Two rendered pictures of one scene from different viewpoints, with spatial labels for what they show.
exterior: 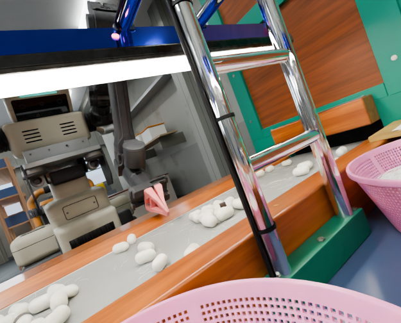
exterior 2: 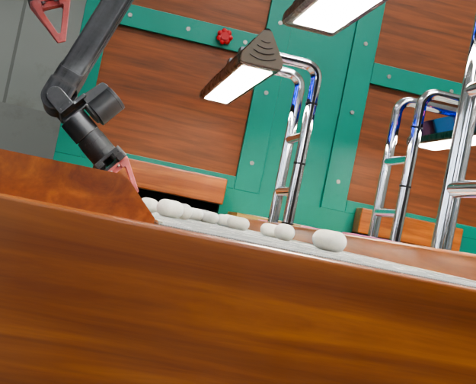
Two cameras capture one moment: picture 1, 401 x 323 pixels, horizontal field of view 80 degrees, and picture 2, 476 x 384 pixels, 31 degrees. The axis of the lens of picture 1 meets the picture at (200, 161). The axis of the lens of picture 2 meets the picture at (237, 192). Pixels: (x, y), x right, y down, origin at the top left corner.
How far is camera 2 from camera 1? 1.74 m
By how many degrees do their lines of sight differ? 68
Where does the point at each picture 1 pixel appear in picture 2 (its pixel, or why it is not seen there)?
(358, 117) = (217, 194)
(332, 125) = (192, 189)
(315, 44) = (203, 104)
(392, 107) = (231, 200)
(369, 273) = not seen: hidden behind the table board
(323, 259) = not seen: hidden behind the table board
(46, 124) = not seen: outside the picture
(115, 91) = (116, 21)
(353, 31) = (236, 121)
